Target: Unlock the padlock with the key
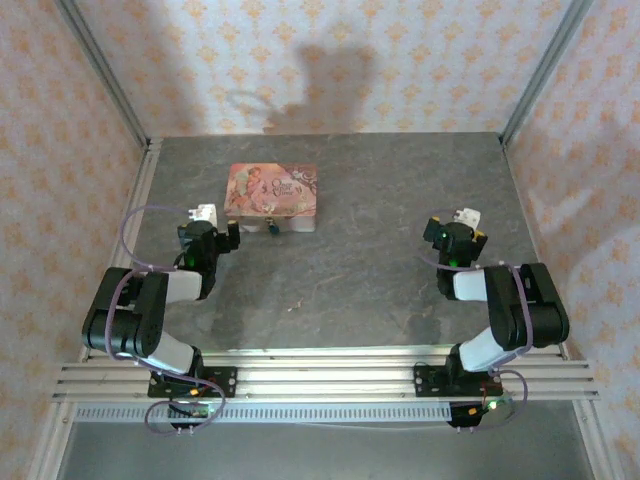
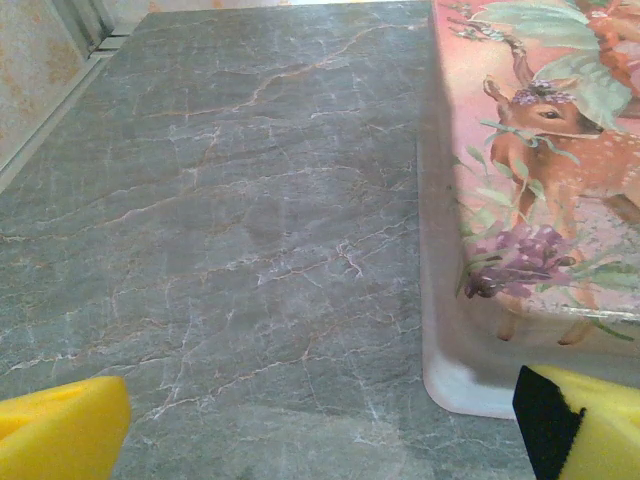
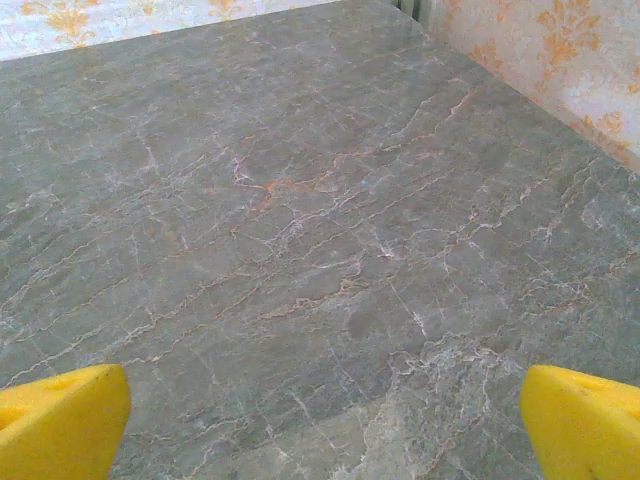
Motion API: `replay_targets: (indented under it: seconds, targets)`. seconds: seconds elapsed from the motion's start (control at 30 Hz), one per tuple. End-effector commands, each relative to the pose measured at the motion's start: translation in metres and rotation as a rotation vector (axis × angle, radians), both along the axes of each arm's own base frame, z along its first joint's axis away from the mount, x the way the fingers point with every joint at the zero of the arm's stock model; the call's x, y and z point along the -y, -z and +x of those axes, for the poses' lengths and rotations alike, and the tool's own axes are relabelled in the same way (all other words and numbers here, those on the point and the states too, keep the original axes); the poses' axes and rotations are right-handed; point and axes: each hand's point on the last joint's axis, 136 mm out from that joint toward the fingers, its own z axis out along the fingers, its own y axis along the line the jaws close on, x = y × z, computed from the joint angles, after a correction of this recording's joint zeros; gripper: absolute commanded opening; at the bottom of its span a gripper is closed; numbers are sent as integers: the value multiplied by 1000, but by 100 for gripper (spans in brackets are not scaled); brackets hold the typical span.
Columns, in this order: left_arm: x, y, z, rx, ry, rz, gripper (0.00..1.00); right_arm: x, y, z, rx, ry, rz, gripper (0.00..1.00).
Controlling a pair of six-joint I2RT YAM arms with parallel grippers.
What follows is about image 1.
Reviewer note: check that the aluminium frame leg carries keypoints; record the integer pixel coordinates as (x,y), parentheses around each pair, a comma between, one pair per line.
(50,440)
(597,440)

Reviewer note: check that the aluminium table side rail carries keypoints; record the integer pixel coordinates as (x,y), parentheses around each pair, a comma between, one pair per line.
(140,200)
(520,200)

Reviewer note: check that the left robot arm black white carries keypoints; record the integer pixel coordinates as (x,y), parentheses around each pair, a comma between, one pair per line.
(125,310)

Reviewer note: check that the pink floral decorated box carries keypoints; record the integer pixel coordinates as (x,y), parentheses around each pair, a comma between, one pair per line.
(270,190)

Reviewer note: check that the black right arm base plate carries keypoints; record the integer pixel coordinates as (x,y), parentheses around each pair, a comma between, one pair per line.
(425,380)

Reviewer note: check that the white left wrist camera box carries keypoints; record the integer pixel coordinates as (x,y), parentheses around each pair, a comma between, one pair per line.
(205,212)

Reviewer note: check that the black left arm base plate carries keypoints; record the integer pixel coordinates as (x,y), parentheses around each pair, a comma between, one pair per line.
(225,380)

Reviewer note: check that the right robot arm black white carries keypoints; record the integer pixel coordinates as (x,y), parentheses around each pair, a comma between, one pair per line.
(510,310)

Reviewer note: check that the aluminium mounting beam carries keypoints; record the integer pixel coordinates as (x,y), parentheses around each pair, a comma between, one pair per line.
(325,380)

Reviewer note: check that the small metal key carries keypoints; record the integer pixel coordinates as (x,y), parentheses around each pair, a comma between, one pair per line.
(296,304)

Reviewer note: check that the aluminium frame post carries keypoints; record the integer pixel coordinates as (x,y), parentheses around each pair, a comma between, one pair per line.
(107,75)
(545,65)

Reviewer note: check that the small teal padlock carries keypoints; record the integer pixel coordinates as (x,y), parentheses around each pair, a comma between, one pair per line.
(273,229)

